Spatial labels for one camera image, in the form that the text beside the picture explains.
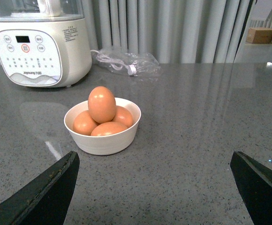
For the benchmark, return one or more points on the white ceramic bowl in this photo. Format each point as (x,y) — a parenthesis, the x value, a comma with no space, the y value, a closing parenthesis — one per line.
(103,145)

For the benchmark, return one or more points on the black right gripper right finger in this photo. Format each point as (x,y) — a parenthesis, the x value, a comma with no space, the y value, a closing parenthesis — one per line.
(254,183)

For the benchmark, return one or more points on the brown egg back in bowl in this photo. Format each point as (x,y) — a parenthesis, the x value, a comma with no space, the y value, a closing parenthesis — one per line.
(123,116)

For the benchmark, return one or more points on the brown egg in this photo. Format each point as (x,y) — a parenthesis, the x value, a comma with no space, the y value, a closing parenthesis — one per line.
(108,128)
(123,116)
(101,104)
(84,124)

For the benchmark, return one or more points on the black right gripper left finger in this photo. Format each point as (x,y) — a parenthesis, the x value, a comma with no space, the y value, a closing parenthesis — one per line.
(46,199)

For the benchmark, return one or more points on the brown cardboard box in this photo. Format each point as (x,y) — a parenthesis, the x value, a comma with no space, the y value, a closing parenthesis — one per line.
(259,35)

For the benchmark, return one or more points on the white Joyoung blender machine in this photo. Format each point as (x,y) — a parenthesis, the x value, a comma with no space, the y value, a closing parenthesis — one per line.
(44,43)

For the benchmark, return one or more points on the grey pleated curtain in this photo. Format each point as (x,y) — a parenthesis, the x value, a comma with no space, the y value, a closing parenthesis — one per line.
(173,31)

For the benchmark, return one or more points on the brown egg front in bowl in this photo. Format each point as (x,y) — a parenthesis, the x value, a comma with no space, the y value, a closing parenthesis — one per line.
(108,128)

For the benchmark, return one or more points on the clear bag with white cable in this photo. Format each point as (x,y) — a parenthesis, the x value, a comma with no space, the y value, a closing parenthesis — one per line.
(119,61)

